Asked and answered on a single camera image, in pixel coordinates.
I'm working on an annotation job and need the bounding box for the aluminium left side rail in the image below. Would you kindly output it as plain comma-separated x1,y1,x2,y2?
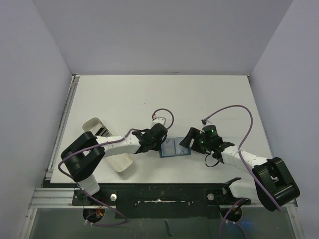
44,74,80,180

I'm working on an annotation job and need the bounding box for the white oblong plastic tray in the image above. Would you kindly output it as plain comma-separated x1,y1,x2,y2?
82,118,134,172

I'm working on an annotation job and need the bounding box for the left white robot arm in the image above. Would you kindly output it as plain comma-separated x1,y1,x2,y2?
58,123,168,205

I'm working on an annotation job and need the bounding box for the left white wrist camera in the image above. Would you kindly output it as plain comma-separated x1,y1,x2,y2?
151,116,166,128

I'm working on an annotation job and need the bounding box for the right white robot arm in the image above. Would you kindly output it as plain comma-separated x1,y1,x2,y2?
180,125,301,212

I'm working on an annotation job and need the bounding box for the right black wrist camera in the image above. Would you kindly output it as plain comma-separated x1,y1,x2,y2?
202,119,219,142

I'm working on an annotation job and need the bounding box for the aluminium front rail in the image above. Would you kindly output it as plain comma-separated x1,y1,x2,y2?
29,188,305,239

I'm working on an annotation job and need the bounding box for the aluminium rail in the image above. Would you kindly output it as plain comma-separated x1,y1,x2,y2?
29,188,305,239
44,74,80,180

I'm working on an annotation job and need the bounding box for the blue leather card holder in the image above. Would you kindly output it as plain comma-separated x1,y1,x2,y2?
159,137,191,158

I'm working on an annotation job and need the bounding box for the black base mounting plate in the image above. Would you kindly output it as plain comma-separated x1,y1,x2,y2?
71,180,238,219

